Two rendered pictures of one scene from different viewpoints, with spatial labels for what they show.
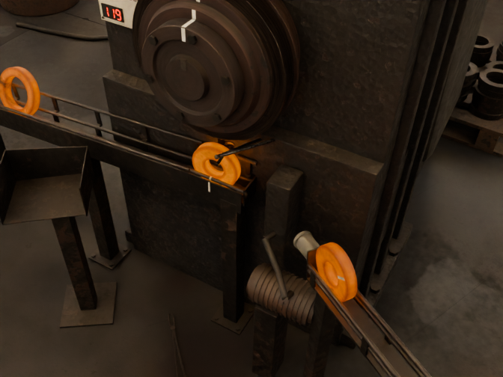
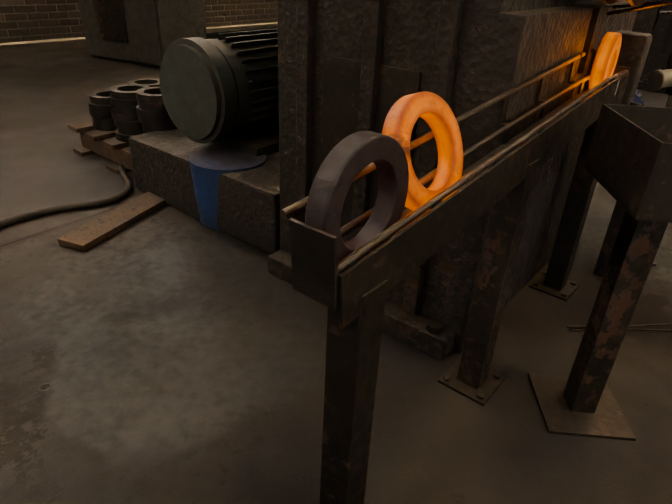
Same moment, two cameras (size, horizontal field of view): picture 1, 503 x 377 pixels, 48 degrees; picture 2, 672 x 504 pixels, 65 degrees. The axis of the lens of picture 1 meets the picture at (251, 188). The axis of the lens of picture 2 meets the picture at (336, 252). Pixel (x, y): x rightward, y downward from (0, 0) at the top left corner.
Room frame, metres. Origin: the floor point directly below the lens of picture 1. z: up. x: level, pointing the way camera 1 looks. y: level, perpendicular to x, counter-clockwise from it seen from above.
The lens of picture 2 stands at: (1.76, 1.70, 0.96)
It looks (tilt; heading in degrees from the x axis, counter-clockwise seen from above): 29 degrees down; 280
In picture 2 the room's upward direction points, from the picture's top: 3 degrees clockwise
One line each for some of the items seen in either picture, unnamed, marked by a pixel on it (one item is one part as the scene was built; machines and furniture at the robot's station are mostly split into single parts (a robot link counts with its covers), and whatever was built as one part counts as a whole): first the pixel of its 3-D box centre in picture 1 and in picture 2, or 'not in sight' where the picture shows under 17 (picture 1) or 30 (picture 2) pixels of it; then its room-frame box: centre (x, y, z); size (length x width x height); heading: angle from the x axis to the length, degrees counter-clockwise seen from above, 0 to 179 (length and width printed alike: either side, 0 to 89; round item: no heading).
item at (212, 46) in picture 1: (190, 75); not in sight; (1.23, 0.16, 1.11); 0.28 x 0.06 x 0.28; 62
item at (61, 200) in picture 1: (64, 244); (624, 290); (1.30, 0.65, 0.36); 0.26 x 0.20 x 0.72; 97
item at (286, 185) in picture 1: (284, 204); (619, 74); (1.21, -0.10, 0.68); 0.11 x 0.08 x 0.24; 152
